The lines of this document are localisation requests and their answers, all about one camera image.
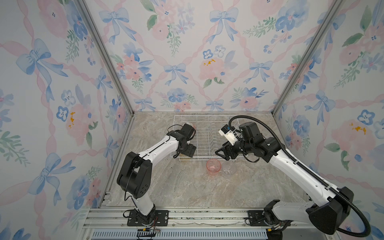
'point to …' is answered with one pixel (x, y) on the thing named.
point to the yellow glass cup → (183, 158)
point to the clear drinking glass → (229, 167)
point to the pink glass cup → (213, 166)
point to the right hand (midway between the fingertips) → (220, 147)
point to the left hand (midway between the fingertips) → (186, 149)
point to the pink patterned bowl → (192, 125)
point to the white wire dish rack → (207, 140)
